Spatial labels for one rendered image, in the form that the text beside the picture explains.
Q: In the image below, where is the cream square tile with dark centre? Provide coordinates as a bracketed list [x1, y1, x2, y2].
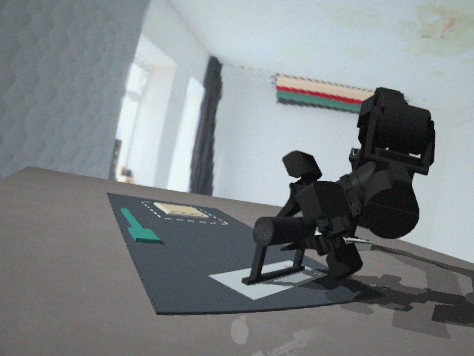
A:
[154, 202, 209, 219]

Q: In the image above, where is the green small trowel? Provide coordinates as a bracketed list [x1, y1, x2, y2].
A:
[121, 208, 161, 244]

